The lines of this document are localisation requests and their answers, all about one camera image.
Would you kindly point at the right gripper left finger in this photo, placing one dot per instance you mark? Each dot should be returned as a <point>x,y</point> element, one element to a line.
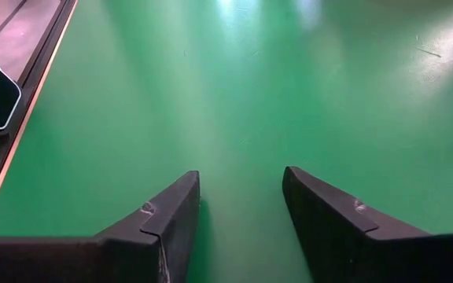
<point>163,236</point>

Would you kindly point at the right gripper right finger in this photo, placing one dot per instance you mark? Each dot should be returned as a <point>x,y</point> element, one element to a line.
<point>328,236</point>

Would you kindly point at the green table mat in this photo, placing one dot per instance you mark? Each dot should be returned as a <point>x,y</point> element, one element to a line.
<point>250,98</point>

